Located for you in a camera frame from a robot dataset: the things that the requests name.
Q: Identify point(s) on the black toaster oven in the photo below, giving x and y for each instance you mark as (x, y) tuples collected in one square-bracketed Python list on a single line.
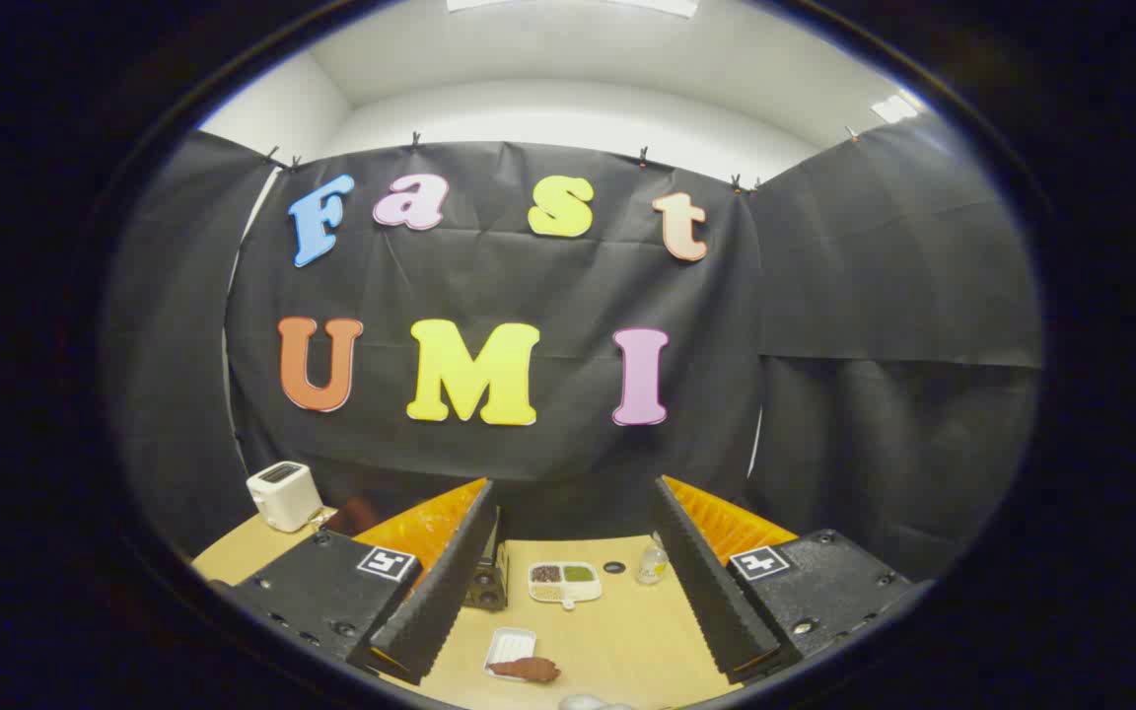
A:
[(485, 587)]

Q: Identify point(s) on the small clear glass bottle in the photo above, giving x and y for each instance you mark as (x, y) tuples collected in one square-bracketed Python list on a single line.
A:
[(653, 564)]

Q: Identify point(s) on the white divided spice dish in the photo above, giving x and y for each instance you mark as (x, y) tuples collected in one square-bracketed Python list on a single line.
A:
[(564, 581)]

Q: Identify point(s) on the small metal rack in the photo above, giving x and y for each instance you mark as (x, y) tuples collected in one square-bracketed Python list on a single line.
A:
[(321, 517)]

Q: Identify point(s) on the white rectangular tray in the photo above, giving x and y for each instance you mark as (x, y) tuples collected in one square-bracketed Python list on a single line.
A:
[(509, 646)]

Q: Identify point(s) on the ceiling light panel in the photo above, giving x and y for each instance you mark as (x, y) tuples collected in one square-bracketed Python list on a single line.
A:
[(627, 5), (895, 108)]

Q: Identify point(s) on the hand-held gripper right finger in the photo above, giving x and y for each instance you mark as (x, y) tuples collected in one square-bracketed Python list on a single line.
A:
[(701, 582)]

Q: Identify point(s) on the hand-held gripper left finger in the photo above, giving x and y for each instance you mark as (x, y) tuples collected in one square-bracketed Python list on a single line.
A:
[(450, 582)]

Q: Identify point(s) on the brown steak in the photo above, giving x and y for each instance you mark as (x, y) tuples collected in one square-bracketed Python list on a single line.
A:
[(527, 670)]

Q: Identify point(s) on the white bread toaster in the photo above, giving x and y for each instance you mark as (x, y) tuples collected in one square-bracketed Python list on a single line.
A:
[(282, 495)]

